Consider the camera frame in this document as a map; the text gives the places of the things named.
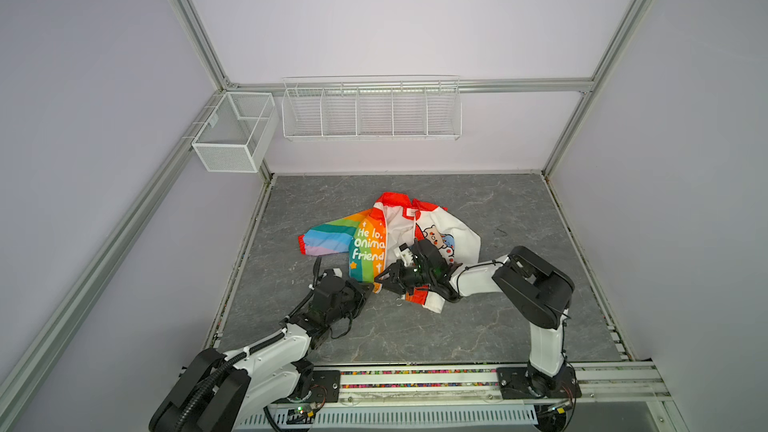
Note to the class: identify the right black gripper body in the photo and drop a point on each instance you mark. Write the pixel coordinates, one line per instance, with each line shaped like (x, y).
(413, 277)

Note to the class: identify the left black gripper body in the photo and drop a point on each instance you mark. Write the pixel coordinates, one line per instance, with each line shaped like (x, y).
(352, 301)

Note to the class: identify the colourful red white kids jacket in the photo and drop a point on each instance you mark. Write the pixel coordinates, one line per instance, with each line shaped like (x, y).
(371, 237)

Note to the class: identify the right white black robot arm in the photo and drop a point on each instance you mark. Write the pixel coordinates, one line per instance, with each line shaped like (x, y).
(540, 292)

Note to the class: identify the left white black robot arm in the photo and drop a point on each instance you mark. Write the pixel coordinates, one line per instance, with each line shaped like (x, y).
(218, 389)

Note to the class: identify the white mesh box basket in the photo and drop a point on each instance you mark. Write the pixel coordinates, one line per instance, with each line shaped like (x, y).
(237, 133)

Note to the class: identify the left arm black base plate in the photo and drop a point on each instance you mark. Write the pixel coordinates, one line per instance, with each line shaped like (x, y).
(318, 386)

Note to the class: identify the white vented cable duct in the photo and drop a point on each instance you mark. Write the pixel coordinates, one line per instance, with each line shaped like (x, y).
(408, 417)

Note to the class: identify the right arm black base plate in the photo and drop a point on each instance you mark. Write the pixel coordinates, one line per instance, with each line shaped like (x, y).
(526, 382)

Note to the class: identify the long white wire basket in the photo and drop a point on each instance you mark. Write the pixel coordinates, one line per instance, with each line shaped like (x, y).
(371, 107)

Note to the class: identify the aluminium front rail frame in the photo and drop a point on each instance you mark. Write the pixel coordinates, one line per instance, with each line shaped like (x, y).
(477, 384)

